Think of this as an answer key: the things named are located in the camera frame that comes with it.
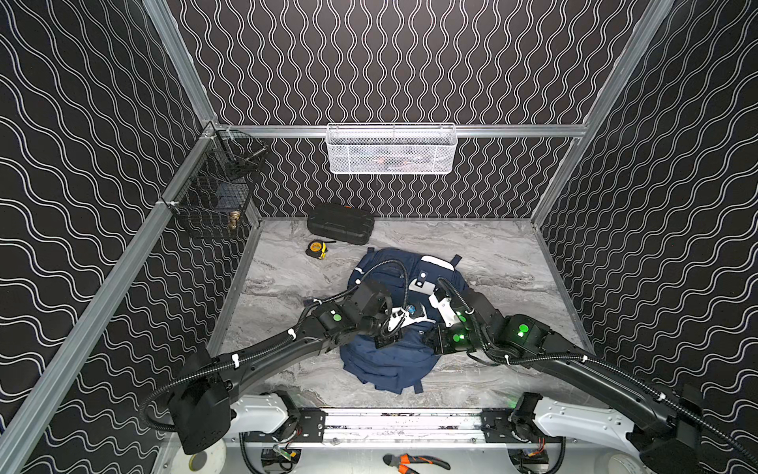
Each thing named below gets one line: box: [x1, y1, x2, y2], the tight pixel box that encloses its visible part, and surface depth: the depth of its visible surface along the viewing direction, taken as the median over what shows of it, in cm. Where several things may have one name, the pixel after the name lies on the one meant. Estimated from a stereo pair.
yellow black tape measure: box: [304, 239, 337, 260], surface depth 109 cm
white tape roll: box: [171, 438, 228, 474], surface depth 71 cm
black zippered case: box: [306, 203, 376, 245], surface depth 115 cm
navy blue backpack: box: [340, 246, 464, 395], surface depth 78 cm
